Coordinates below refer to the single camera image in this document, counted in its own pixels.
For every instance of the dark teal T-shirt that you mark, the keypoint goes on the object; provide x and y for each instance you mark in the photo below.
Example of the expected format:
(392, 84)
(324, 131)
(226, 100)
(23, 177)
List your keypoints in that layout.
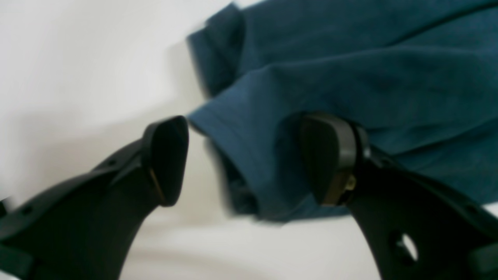
(419, 75)

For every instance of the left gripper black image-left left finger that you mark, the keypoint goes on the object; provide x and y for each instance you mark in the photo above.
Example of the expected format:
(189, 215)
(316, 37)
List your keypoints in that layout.
(82, 228)

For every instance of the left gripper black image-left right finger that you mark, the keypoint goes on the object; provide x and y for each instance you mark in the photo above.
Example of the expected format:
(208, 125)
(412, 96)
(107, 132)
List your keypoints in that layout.
(416, 227)

